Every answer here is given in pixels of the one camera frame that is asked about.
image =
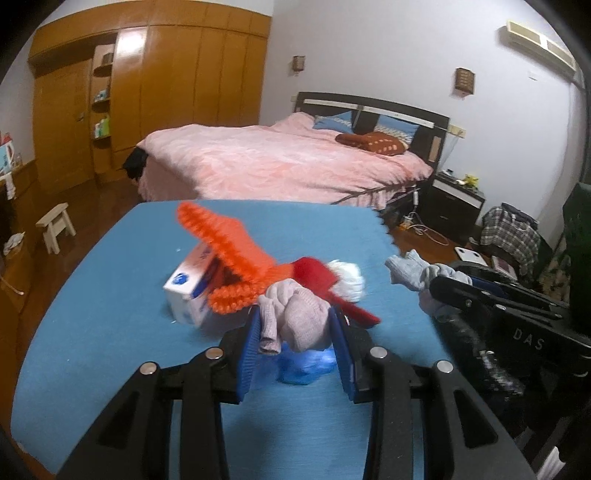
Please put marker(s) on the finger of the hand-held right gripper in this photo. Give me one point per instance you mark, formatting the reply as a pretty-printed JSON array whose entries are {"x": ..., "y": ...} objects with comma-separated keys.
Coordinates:
[
  {"x": 503, "y": 286},
  {"x": 461, "y": 293}
]

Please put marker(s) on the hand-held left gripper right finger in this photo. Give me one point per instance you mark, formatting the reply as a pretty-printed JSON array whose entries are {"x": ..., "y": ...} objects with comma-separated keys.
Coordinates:
[{"x": 344, "y": 360}]

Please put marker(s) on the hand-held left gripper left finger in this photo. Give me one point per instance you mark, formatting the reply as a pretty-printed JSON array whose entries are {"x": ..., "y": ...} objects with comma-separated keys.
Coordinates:
[{"x": 247, "y": 360}]

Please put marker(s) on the blue fluffy object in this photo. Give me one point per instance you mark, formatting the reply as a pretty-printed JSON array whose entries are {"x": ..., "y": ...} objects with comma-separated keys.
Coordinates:
[{"x": 307, "y": 367}]

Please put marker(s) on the grey sock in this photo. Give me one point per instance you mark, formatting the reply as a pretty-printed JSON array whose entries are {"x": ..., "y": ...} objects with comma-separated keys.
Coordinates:
[{"x": 411, "y": 272}]

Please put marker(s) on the black trash bin with bag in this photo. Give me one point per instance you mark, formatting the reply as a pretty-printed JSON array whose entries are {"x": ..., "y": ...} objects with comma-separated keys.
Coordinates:
[{"x": 475, "y": 364}]

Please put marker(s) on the pink sock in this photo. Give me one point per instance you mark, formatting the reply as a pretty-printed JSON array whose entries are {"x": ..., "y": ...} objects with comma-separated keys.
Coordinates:
[{"x": 295, "y": 314}]

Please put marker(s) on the white paper ball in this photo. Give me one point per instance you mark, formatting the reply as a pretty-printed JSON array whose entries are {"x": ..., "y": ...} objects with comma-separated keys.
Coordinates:
[{"x": 351, "y": 277}]

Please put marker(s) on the white blue tissue box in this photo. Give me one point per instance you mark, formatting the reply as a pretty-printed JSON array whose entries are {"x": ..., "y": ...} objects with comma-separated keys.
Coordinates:
[{"x": 184, "y": 295}]

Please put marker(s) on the orange knitted glove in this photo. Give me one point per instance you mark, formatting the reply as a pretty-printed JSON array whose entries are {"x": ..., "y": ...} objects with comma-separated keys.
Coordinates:
[{"x": 231, "y": 244}]

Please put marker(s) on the white bathroom scale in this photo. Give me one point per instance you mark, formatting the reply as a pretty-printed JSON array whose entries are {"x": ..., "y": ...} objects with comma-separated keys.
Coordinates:
[{"x": 468, "y": 254}]

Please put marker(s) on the plaid cloth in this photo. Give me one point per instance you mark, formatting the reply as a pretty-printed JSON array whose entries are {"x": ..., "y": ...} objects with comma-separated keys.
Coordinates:
[{"x": 503, "y": 235}]

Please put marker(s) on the dark jacket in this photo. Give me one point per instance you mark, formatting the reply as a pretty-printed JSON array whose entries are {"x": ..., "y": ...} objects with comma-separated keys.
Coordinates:
[{"x": 512, "y": 212}]

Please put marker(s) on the dark nightstand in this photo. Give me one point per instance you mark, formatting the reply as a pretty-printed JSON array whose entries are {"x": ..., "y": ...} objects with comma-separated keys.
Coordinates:
[{"x": 450, "y": 207}]

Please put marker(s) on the yellow plush toy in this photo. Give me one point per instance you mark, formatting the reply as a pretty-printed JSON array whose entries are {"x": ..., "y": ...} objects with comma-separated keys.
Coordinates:
[{"x": 471, "y": 181}]

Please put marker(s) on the blue table cloth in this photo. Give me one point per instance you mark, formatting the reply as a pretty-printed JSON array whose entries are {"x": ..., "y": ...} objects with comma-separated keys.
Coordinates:
[{"x": 115, "y": 300}]

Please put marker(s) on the dark patterned curtain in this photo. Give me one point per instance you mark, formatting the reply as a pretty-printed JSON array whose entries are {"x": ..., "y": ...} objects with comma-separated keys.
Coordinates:
[{"x": 582, "y": 138}]

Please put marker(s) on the red dotted pillow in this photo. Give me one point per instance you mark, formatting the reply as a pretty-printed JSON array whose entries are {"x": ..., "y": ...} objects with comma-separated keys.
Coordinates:
[{"x": 378, "y": 143}]

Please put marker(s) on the blue pillow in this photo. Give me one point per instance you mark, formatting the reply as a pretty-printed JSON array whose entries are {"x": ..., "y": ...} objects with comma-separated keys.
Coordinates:
[
  {"x": 330, "y": 122},
  {"x": 397, "y": 127}
]

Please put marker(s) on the bed with pink cover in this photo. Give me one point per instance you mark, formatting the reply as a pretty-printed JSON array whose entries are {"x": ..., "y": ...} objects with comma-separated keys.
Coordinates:
[{"x": 277, "y": 161}]

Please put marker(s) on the black cloth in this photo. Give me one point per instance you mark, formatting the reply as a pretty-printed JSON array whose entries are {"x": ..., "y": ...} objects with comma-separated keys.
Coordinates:
[{"x": 136, "y": 164}]

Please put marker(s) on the wooden side cabinet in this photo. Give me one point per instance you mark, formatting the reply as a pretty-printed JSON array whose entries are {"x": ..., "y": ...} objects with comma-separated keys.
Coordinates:
[{"x": 18, "y": 323}]

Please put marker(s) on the small wooden stool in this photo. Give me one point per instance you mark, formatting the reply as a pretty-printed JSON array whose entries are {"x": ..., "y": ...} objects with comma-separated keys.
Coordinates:
[{"x": 53, "y": 214}]

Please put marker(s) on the white crumpled cloth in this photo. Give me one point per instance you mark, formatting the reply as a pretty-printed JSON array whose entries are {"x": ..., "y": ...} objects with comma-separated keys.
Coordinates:
[{"x": 14, "y": 242}]

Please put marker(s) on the green bottle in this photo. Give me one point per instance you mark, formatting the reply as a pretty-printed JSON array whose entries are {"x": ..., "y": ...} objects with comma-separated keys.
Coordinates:
[{"x": 104, "y": 125}]

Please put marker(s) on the wooden wardrobe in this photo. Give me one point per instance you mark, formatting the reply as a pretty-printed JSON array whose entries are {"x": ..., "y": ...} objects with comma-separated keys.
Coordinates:
[{"x": 184, "y": 92}]

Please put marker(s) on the wooden door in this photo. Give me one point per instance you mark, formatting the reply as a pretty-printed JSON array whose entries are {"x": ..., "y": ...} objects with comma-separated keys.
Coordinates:
[{"x": 60, "y": 138}]

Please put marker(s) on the light blue kettle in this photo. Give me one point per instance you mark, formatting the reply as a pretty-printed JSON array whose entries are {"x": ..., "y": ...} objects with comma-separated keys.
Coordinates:
[{"x": 5, "y": 157}]

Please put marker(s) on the wall power outlet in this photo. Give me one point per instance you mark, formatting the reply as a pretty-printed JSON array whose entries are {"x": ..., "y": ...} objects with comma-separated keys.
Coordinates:
[{"x": 458, "y": 131}]

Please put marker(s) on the dark wooden bed frame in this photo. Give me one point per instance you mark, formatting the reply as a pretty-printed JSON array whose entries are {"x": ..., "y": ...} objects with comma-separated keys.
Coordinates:
[{"x": 367, "y": 121}]

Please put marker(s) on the brown wall lamp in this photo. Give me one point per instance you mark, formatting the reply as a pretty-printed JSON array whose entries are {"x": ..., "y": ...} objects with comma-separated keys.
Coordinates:
[
  {"x": 298, "y": 63},
  {"x": 464, "y": 79}
]

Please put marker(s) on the wall air conditioner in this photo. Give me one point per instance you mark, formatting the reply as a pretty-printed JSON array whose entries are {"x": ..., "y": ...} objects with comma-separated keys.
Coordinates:
[{"x": 531, "y": 39}]

